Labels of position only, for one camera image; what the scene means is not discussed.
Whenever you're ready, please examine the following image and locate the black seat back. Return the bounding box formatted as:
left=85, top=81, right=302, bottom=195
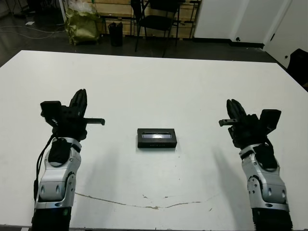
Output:
left=287, top=48, right=308, bottom=92

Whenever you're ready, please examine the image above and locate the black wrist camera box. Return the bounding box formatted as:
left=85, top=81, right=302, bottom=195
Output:
left=258, top=109, right=282, bottom=132
left=40, top=101, right=62, bottom=125

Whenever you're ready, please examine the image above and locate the green sack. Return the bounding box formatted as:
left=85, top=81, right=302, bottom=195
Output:
left=64, top=7, right=103, bottom=46

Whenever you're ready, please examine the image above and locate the clear plastic bag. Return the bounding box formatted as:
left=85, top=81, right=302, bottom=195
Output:
left=68, top=1, right=94, bottom=15

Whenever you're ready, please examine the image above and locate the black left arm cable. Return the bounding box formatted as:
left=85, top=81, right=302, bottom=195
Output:
left=33, top=136, right=55, bottom=200

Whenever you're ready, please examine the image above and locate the white floor cable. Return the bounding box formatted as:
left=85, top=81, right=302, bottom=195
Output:
left=0, top=24, right=67, bottom=39

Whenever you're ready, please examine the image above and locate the black waste bin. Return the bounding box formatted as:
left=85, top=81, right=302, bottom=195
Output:
left=107, top=22, right=124, bottom=47

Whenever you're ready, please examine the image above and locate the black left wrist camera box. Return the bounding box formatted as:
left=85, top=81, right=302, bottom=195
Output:
left=40, top=101, right=62, bottom=125

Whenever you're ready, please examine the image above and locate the black box lid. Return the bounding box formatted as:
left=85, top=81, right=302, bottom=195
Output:
left=137, top=128, right=179, bottom=149

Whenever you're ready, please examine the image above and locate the black chair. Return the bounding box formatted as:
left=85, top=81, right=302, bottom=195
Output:
left=131, top=0, right=181, bottom=58

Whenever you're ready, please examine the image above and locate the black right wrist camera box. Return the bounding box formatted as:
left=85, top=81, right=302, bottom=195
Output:
left=258, top=109, right=282, bottom=132

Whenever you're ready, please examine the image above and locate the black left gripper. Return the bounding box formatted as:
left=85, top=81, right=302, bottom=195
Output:
left=49, top=89, right=106, bottom=141

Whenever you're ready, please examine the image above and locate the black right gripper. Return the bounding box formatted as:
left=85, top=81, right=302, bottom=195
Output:
left=218, top=99, right=274, bottom=150

